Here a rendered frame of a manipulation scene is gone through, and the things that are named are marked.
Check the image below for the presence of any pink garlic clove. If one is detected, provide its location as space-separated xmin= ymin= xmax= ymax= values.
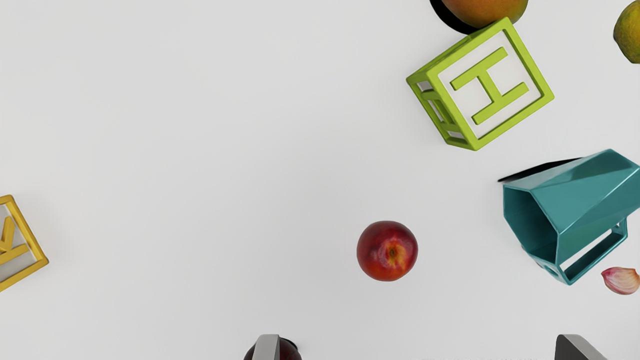
xmin=600 ymin=266 xmax=640 ymax=296

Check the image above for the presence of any orange red mango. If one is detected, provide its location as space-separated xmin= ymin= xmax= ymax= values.
xmin=441 ymin=0 xmax=529 ymax=29

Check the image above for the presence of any yellow letter block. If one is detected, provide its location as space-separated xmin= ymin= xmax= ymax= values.
xmin=0 ymin=194 xmax=50 ymax=293

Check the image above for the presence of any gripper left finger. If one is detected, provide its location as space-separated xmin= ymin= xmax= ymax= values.
xmin=251 ymin=334 xmax=281 ymax=360

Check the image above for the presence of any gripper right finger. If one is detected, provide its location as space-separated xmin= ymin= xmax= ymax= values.
xmin=554 ymin=334 xmax=609 ymax=360

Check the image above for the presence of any teal faceted mug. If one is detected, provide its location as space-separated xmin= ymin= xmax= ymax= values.
xmin=502 ymin=149 xmax=640 ymax=286

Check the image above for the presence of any yellow green fruit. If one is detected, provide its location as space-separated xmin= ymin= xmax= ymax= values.
xmin=613 ymin=1 xmax=640 ymax=64

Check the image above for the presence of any green letter block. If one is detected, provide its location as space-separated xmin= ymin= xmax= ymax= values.
xmin=406 ymin=17 xmax=555 ymax=152

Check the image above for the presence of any red apple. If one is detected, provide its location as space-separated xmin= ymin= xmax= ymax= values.
xmin=356 ymin=220 xmax=419 ymax=282

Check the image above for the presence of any dark red round fruit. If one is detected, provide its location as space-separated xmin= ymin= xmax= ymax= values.
xmin=243 ymin=337 xmax=303 ymax=360

